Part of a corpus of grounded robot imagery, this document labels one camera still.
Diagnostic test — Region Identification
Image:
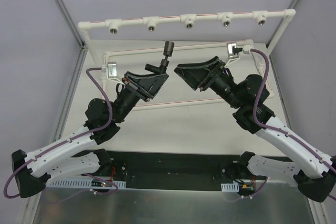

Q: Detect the white PVC pipe frame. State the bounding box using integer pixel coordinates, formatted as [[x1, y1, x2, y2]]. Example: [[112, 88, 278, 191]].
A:
[[78, 9, 296, 111]]

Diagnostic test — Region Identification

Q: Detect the left white cable duct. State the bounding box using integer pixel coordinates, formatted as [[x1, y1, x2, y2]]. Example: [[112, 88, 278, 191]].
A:
[[47, 178, 126, 189]]

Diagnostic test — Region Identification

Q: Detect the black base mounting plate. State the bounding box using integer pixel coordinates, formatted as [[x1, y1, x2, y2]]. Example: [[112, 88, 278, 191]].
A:
[[49, 148, 266, 190]]

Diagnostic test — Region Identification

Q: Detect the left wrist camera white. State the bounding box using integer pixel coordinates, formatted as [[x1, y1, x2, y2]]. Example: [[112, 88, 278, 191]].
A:
[[101, 61, 122, 83]]

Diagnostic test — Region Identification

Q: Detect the black faucet valve handle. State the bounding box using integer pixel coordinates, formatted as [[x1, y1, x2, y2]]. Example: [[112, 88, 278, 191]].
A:
[[163, 41, 175, 61]]

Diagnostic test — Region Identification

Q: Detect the black L-shaped faucet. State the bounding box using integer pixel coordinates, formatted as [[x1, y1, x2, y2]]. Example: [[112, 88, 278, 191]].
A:
[[145, 59, 169, 74]]

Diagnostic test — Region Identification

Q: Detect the right white cable duct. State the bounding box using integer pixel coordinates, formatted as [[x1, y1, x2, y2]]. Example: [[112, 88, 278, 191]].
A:
[[220, 182, 239, 193]]

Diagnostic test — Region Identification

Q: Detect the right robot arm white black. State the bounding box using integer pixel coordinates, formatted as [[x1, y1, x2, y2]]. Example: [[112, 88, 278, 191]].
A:
[[174, 57, 335, 202]]

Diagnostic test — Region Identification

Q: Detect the white cable duct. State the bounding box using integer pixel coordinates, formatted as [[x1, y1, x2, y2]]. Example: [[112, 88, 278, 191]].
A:
[[47, 178, 126, 189], [220, 182, 239, 193]]

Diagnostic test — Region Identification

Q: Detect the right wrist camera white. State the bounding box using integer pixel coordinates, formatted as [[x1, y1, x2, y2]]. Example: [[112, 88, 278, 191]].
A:
[[224, 42, 242, 68]]

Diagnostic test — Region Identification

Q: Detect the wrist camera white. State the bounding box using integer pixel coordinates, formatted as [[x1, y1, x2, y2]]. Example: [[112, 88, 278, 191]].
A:
[[101, 61, 122, 83], [224, 42, 242, 68]]

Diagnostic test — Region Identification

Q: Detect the left aluminium frame post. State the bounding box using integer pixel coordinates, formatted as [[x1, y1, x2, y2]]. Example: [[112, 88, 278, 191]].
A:
[[40, 0, 87, 156]]

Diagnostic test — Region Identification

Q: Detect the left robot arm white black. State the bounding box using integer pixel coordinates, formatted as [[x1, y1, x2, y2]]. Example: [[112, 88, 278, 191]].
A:
[[3, 71, 169, 198]]

